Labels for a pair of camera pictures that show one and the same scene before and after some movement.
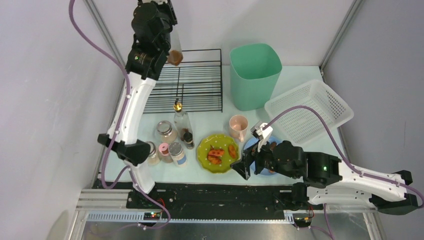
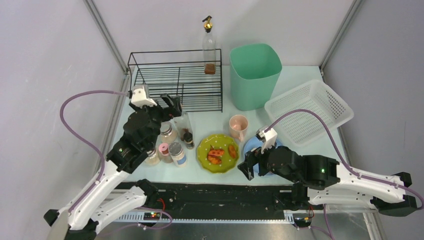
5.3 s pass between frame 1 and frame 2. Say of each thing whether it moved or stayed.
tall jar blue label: stayed
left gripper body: moved
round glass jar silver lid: stayed
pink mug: stayed
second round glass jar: stayed
